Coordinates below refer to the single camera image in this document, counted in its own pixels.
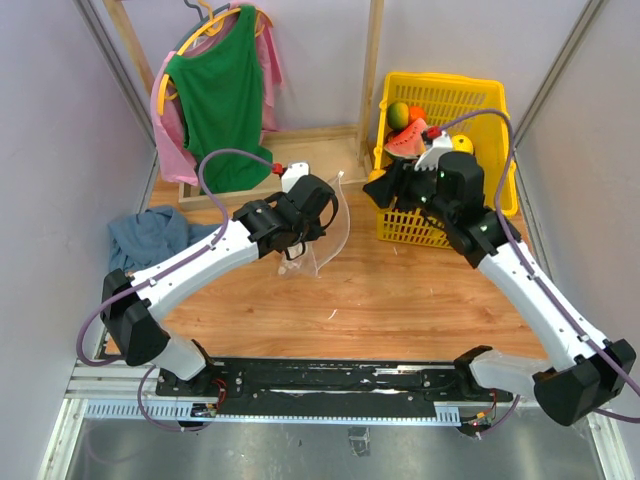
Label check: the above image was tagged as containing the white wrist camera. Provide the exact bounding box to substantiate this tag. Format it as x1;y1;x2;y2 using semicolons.
414;126;453;172
272;162;310;193

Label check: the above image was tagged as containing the yellow lemon toy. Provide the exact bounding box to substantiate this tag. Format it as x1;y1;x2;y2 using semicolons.
451;134;474;155

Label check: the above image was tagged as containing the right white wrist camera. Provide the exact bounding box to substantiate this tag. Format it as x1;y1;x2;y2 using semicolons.
414;126;453;172

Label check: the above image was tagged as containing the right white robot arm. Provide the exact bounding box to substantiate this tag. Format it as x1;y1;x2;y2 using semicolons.
363;152;637;426

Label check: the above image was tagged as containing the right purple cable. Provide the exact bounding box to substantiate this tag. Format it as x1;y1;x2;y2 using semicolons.
429;108;640;436

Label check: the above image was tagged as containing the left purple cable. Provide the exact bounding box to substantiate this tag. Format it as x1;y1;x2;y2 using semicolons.
74;147;281;432

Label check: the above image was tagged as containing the yellow clothes hanger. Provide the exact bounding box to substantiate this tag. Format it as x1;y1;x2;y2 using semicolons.
157;3;275;117

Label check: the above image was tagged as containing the yellow plastic basket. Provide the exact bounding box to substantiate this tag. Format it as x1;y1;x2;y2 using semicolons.
373;72;508;248

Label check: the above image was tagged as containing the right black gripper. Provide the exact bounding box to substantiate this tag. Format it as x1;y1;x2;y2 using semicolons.
363;157;455;225

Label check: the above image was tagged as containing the grey clothes hanger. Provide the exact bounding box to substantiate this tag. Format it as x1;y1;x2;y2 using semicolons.
183;0;231;21

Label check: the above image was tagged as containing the green tank top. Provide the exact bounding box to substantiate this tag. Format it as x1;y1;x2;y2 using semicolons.
165;5;273;193

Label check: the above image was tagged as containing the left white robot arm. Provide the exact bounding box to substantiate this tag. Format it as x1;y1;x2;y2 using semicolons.
100;174;339;396

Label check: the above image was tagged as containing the wooden clothes rack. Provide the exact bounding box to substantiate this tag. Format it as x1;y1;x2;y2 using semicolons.
104;1;384;186

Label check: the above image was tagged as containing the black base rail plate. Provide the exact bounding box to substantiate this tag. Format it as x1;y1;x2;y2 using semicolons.
156;357;512;421

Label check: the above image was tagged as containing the watermelon slice toy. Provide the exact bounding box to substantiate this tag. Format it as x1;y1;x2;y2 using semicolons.
384;118;428;160

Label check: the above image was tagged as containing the clear polka dot zip bag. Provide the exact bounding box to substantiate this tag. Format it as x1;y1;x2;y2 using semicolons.
277;171;351;278

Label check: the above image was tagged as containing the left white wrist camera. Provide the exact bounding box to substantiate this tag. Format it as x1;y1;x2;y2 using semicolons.
272;162;310;193

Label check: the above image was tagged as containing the blue crumpled cloth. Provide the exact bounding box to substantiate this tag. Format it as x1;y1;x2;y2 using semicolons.
107;205;219;273

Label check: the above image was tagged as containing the green orange mango toy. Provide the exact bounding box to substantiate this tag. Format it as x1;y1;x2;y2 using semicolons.
386;101;410;131

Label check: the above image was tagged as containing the orange tangerine toy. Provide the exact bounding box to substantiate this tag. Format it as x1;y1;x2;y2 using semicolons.
408;106;428;123

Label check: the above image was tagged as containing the purple cable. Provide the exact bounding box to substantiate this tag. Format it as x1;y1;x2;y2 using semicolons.
429;108;640;436
74;147;281;432

